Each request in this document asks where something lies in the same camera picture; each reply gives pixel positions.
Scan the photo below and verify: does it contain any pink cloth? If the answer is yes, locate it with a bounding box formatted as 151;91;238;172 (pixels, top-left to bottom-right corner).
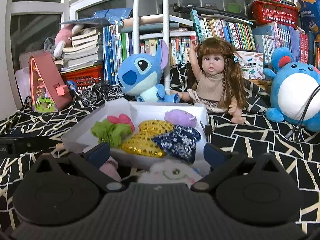
99;157;121;182

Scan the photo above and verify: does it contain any green and pink scrunchie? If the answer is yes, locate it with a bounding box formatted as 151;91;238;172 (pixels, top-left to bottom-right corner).
90;114;135;148

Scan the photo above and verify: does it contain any blue brocade pouch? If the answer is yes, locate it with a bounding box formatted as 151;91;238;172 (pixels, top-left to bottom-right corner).
152;125;201;164

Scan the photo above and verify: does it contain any white fluffy plush toy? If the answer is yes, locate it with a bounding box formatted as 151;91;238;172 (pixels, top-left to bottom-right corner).
137;160;202;187

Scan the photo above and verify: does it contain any gold sequin heart pillow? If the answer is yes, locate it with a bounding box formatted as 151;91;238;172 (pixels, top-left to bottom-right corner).
120;120;174;158

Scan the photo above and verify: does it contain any purple plush toy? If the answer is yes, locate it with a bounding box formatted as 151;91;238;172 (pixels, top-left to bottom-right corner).
164;109;197;128

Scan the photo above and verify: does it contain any white cardboard box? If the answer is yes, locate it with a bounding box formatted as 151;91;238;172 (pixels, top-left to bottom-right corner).
61;98;210;176

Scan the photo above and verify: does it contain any black white patterned blanket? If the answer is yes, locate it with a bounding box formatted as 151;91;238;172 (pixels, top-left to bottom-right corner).
0;63;320;234

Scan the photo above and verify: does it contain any pink triangular toy house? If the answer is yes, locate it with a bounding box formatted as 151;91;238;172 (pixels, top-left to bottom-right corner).
29;51;72;113

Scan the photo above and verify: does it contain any miniature black bicycle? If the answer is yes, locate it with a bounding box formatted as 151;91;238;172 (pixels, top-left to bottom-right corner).
81;78;124;107

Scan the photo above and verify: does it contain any brown haired baby doll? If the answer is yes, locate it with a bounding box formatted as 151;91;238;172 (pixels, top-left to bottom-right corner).
171;38;246;125

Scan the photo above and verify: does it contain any red plastic basket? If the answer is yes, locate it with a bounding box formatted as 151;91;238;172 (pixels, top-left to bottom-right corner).
61;65;104;91

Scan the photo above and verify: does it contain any blue Stitch plush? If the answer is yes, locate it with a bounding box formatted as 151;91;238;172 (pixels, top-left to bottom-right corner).
118;39;180;103

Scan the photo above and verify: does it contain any blue round plush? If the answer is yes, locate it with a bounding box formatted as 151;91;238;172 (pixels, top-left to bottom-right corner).
263;47;319;132

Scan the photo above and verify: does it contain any stack of books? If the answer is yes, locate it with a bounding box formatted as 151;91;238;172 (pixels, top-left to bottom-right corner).
57;25;103;73

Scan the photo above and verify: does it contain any pink white bunny plush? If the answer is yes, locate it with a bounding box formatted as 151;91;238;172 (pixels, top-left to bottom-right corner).
53;24;84;59

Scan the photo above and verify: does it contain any row of upright books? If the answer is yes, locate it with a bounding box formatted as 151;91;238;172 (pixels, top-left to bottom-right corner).
102;10;320;84

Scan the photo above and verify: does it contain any red basket on books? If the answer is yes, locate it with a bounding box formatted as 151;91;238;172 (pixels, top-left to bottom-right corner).
250;0;298;28

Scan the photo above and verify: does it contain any blue cardboard box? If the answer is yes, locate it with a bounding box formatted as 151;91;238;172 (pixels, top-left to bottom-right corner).
297;0;320;35

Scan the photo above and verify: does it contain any white pipe rack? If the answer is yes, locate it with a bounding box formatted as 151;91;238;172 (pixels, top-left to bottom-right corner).
132;0;170;94

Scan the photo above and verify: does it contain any black cable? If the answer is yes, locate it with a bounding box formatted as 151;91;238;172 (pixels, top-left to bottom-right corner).
285;84;320;143

